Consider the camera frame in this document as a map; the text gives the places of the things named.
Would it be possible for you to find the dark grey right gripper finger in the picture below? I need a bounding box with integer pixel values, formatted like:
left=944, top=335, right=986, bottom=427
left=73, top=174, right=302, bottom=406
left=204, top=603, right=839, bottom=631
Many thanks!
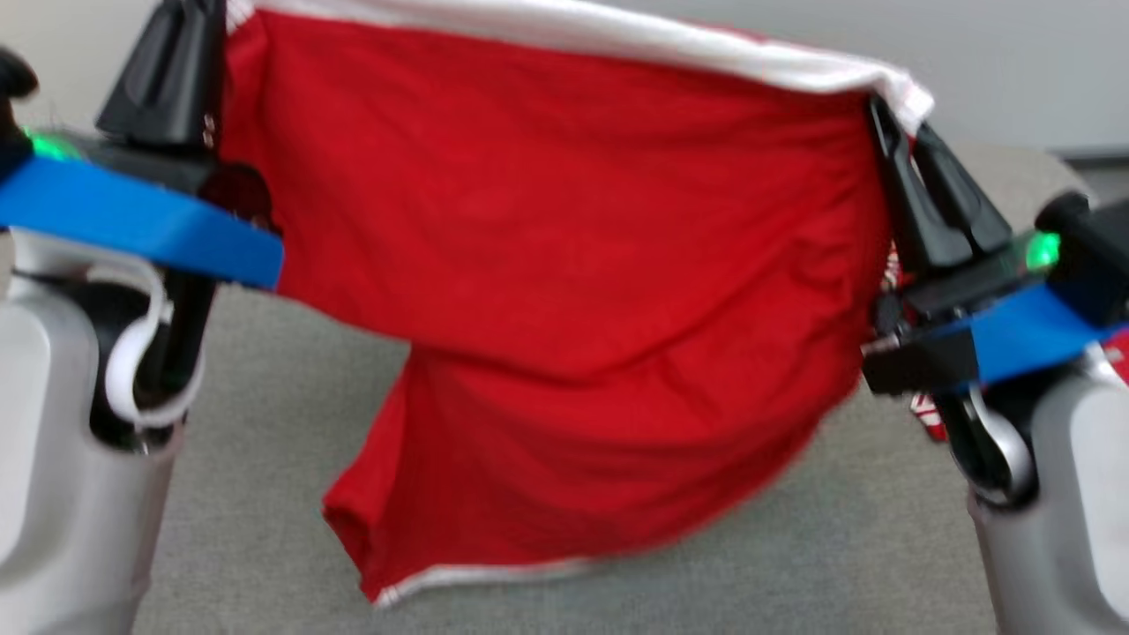
left=867, top=95, right=952, bottom=274
left=911, top=122, right=1013, bottom=260

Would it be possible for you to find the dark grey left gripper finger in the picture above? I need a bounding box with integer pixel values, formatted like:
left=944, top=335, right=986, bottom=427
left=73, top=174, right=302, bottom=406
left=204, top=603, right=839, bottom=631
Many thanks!
left=189, top=0, right=227, bottom=151
left=95, top=0, right=191, bottom=144

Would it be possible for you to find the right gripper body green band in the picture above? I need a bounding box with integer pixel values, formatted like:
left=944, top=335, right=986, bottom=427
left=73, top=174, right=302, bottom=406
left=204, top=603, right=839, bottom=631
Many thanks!
left=863, top=229, right=1065, bottom=395

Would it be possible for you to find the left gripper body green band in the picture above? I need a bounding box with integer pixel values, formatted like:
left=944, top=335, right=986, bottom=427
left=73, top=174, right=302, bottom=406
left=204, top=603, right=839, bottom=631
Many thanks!
left=26, top=128, right=218, bottom=199

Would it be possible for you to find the red and white sports jersey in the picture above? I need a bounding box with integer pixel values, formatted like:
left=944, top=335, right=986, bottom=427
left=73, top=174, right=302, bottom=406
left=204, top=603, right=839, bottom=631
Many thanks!
left=216, top=0, right=952, bottom=609

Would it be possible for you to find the white right arm cable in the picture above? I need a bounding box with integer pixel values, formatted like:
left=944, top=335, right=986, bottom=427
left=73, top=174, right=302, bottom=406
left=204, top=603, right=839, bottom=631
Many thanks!
left=961, top=388, right=1035, bottom=508

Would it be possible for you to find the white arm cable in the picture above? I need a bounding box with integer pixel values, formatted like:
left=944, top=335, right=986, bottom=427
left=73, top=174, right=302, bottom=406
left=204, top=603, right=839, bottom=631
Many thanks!
left=104, top=256, right=206, bottom=433
left=961, top=388, right=1035, bottom=508

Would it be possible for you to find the white left arm cable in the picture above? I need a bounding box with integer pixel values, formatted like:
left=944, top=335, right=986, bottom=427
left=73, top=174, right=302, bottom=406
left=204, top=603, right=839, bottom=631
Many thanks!
left=104, top=256, right=206, bottom=433

